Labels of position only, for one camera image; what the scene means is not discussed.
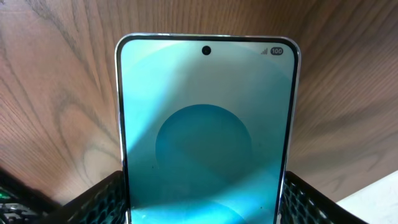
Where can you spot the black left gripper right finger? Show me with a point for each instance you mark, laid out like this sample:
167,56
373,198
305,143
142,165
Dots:
303,204

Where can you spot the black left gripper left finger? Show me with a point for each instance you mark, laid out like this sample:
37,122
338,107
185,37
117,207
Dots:
104,203

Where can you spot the blue screen smartphone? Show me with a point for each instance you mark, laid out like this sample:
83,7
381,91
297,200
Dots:
205,123

